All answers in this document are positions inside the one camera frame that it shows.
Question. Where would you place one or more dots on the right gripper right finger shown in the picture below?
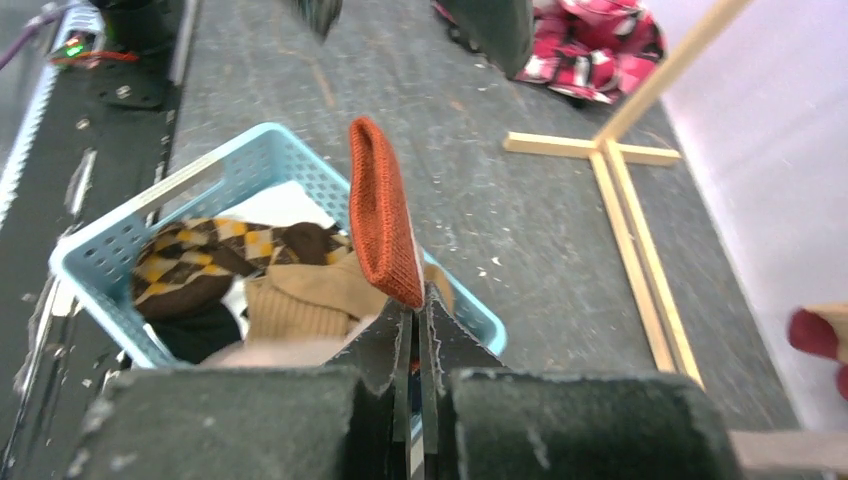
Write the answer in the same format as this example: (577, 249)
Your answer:
(485, 421)

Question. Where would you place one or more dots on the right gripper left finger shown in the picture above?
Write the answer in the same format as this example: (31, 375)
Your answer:
(347, 419)

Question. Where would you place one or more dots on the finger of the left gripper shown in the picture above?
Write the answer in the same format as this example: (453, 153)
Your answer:
(318, 16)
(503, 29)

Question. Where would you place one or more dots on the red white striped sock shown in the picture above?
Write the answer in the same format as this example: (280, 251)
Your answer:
(383, 240)

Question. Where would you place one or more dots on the wooden hanger stand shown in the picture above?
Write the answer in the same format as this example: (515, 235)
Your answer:
(609, 160)

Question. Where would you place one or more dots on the pink camouflage cloth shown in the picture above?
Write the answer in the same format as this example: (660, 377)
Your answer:
(589, 51)

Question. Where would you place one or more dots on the tan ribbed sock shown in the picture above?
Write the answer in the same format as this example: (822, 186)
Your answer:
(301, 301)

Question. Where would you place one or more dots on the navy blue sock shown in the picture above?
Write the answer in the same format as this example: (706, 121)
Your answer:
(194, 337)

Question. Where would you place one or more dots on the brown yellow checked sock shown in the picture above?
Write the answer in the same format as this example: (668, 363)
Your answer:
(189, 265)

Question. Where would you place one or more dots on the light blue laundry basket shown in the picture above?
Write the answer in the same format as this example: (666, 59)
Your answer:
(95, 262)

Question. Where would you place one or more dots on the red purple striped sock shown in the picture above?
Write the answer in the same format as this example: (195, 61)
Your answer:
(821, 331)

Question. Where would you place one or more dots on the light blue cable tray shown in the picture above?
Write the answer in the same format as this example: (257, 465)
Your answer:
(72, 17)

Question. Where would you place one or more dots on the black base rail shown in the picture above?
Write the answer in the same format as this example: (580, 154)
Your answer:
(106, 135)

